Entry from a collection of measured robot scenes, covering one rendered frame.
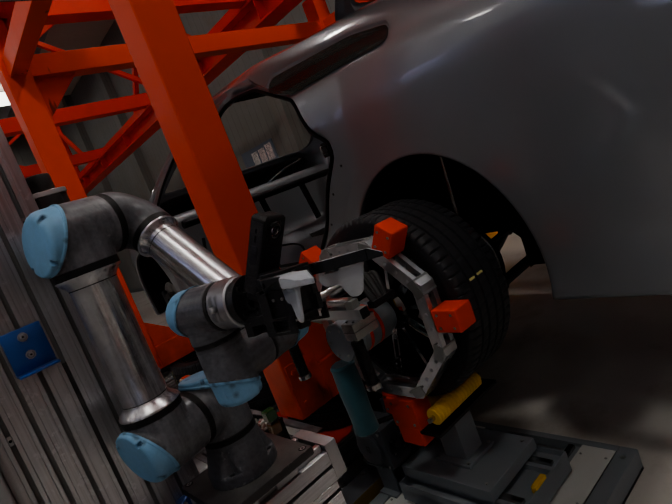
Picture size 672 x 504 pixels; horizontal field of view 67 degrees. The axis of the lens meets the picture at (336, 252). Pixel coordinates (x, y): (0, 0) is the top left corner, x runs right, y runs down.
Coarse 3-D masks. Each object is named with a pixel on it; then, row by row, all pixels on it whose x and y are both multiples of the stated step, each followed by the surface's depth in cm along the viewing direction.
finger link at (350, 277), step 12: (360, 252) 67; (372, 252) 67; (324, 264) 67; (336, 264) 67; (348, 264) 67; (360, 264) 68; (324, 276) 69; (336, 276) 68; (348, 276) 68; (360, 276) 68; (348, 288) 69; (360, 288) 69
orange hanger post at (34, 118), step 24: (0, 24) 315; (0, 48) 314; (0, 72) 316; (24, 96) 319; (24, 120) 317; (48, 120) 326; (48, 144) 324; (48, 168) 322; (72, 168) 331; (72, 192) 329
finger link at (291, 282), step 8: (288, 272) 63; (296, 272) 57; (304, 272) 56; (280, 280) 58; (288, 280) 57; (296, 280) 56; (304, 280) 55; (312, 280) 55; (288, 288) 58; (296, 288) 57; (288, 296) 61; (296, 296) 57; (296, 304) 58; (296, 312) 59
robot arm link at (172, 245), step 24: (120, 192) 98; (144, 216) 96; (168, 216) 98; (144, 240) 96; (168, 240) 95; (192, 240) 96; (168, 264) 95; (192, 264) 92; (216, 264) 93; (288, 336) 87
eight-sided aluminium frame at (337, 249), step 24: (360, 240) 161; (384, 264) 152; (408, 264) 150; (408, 288) 147; (432, 288) 146; (432, 336) 147; (432, 360) 151; (384, 384) 173; (408, 384) 166; (432, 384) 157
